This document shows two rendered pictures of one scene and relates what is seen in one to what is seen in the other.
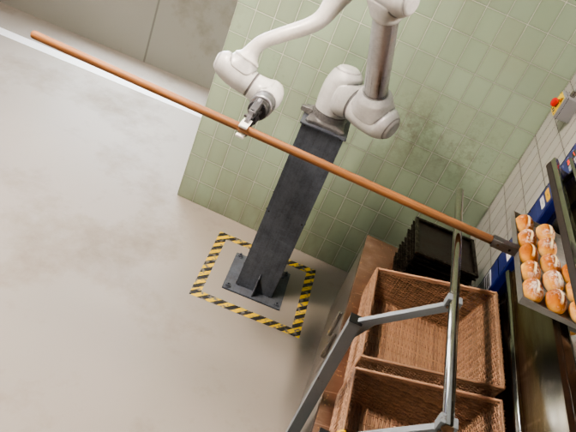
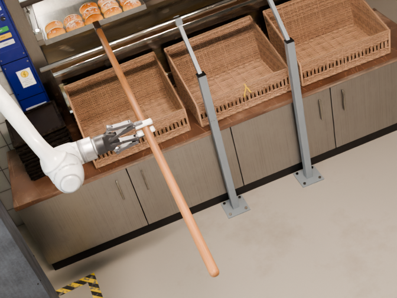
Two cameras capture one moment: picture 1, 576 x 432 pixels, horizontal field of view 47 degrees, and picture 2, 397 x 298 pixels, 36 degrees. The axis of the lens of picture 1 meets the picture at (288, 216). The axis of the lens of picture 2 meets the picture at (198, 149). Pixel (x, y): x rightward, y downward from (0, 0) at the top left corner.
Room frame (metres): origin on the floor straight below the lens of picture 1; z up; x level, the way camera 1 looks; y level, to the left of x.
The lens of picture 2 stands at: (2.20, 2.16, 2.56)
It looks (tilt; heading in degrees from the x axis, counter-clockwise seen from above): 39 degrees down; 260
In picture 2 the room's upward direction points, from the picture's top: 16 degrees counter-clockwise
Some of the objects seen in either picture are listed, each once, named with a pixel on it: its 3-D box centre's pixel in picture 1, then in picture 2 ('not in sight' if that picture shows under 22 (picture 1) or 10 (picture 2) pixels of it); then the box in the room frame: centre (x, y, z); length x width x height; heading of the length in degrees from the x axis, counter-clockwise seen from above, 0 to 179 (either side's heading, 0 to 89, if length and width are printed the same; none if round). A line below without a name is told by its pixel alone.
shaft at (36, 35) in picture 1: (259, 135); (141, 119); (2.02, 0.20, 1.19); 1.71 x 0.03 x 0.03; 88
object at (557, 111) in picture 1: (565, 106); not in sight; (2.91, -0.90, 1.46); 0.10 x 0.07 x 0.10; 178
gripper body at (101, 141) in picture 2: (256, 111); (106, 142); (2.18, 0.25, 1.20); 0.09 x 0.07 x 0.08; 179
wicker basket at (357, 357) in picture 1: (425, 335); (126, 107); (2.01, -0.65, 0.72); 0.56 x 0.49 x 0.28; 0
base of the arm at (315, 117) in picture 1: (324, 114); not in sight; (2.81, 0.03, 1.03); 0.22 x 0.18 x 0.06; 92
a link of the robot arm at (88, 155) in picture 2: (261, 105); (88, 149); (2.26, 0.25, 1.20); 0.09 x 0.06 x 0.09; 89
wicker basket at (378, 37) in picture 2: not in sight; (325, 31); (0.79, -0.61, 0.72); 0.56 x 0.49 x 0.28; 178
